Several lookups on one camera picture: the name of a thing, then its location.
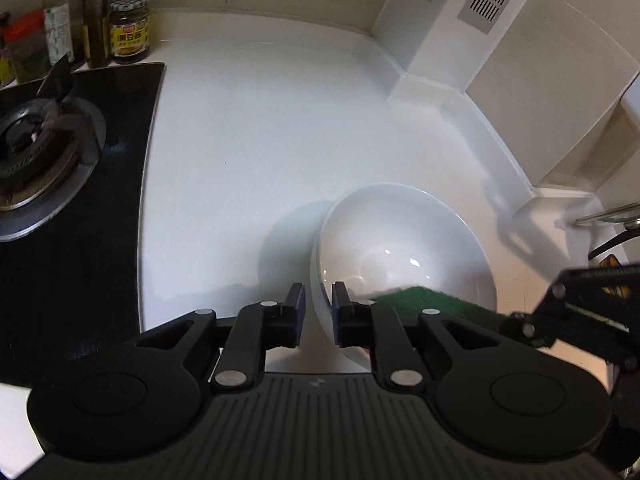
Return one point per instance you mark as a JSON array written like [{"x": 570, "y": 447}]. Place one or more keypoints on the pink green scrub sponge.
[{"x": 413, "y": 300}]

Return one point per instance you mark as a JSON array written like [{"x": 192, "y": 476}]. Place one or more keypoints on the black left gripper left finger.
[{"x": 258, "y": 328}]

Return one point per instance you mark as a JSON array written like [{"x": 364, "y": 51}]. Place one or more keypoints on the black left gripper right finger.
[{"x": 378, "y": 329}]

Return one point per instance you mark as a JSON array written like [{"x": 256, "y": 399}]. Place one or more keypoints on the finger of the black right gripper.
[{"x": 591, "y": 309}]

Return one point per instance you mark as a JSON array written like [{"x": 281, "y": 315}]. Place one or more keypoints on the yellow label sauce jar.
[{"x": 129, "y": 30}]

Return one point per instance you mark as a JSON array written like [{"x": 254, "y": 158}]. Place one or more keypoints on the black glass gas stove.
[{"x": 71, "y": 287}]

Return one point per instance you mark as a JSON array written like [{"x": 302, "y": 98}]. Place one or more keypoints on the dark oil bottle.
[{"x": 96, "y": 33}]

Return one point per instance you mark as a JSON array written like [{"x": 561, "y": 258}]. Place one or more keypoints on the clear bottle white label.
[{"x": 63, "y": 26}]

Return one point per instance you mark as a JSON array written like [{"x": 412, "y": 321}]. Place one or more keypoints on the white ceramic bowl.
[{"x": 384, "y": 237}]

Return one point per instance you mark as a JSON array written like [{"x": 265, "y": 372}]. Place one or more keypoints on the metal pot rim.
[{"x": 627, "y": 215}]

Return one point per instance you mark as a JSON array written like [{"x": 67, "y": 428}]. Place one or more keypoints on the red cap condiment bottle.
[{"x": 27, "y": 43}]

